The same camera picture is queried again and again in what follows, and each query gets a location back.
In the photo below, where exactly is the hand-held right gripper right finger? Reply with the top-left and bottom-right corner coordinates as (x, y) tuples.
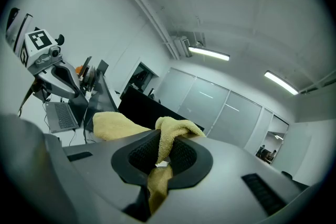
(153, 136), (311, 224)

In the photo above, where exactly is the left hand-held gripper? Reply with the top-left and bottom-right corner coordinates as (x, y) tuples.
(19, 29), (81, 102)

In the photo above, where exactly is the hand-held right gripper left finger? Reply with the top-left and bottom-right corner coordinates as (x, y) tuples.
(62, 129), (161, 212)

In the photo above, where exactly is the yellow cloth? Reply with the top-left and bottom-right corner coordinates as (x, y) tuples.
(92, 111), (207, 216)

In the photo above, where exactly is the wide black monitor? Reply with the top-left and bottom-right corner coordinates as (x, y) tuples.
(118, 85), (205, 132)

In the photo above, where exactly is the silver open laptop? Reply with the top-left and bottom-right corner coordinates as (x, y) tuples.
(45, 91), (89, 134)

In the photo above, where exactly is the dark doorway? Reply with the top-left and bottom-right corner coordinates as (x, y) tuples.
(128, 61), (160, 94)

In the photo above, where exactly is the long ceiling light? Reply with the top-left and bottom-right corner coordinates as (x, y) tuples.
(264, 70), (300, 96)
(188, 46), (231, 62)

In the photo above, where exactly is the white air conditioner unit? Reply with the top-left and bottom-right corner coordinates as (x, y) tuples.
(173, 36), (193, 59)

